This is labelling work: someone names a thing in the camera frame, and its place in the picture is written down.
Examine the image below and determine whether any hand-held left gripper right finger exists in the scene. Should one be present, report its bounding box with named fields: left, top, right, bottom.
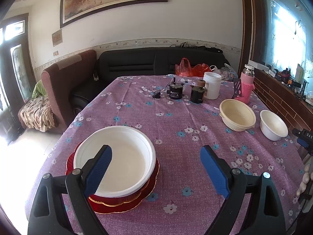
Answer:
left=200, top=145, right=287, bottom=235

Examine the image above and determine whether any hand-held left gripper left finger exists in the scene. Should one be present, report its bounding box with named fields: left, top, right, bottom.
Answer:
left=27, top=145, right=113, bottom=235

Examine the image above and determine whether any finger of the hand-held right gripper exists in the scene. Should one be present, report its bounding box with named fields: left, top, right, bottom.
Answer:
left=292, top=127, right=313, bottom=156

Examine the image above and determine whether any red glass plate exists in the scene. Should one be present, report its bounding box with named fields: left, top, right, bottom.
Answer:
left=88, top=188, right=158, bottom=214
left=66, top=141, right=160, bottom=207

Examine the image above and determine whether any large white foam plate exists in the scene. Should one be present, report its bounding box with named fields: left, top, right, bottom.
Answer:
left=73, top=126, right=157, bottom=198

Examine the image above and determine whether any person's right hand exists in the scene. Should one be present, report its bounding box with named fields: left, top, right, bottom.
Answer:
left=296, top=164, right=312, bottom=199

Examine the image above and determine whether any small white bowl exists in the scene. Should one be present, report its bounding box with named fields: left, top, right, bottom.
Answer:
left=259, top=110, right=289, bottom=141

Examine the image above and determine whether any purple floral tablecloth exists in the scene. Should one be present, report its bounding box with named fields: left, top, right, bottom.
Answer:
left=26, top=74, right=309, bottom=235

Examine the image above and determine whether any cream plastic bowl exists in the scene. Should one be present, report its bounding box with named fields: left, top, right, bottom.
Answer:
left=219, top=99, right=257, bottom=132

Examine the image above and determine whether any white jug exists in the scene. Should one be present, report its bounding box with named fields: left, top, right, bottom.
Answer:
left=294, top=64, right=305, bottom=82

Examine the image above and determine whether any black jar with cork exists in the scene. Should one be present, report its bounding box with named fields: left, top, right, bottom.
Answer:
left=190, top=79, right=207, bottom=104

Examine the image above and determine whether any pink thermos with knitted sleeve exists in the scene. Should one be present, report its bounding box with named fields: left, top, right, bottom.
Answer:
left=235, top=64, right=255, bottom=104

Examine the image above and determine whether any patterned beige blanket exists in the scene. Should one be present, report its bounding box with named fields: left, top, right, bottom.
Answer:
left=19, top=95, right=56, bottom=132

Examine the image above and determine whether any white plastic jar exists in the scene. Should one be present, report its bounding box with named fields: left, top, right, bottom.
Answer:
left=203, top=72, right=222, bottom=100

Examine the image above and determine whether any white flat box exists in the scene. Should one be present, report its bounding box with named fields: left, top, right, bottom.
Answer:
left=249, top=60, right=270, bottom=71

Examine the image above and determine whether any brown armchair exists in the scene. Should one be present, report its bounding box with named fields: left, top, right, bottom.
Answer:
left=18, top=49, right=97, bottom=134

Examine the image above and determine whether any clear plastic bag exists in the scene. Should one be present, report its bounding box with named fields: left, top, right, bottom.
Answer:
left=211, top=63, right=238, bottom=82

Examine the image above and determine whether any green cloth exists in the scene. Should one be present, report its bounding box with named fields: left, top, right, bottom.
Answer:
left=31, top=80, right=46, bottom=99

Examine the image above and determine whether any red plastic bag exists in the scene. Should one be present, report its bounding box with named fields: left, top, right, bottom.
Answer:
left=174, top=58, right=211, bottom=78

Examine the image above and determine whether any black sofa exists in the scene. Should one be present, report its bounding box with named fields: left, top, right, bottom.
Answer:
left=69, top=46, right=231, bottom=116

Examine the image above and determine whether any window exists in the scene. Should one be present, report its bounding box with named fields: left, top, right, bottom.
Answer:
left=254, top=0, right=313, bottom=66

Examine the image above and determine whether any glass panel door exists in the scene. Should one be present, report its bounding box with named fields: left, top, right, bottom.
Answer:
left=0, top=13, right=37, bottom=145

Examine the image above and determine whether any black motor with cable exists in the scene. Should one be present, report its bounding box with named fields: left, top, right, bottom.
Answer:
left=168, top=77, right=184, bottom=100

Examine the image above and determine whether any small wall plaque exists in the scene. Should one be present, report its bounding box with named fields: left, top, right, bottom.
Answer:
left=51, top=29, right=63, bottom=47

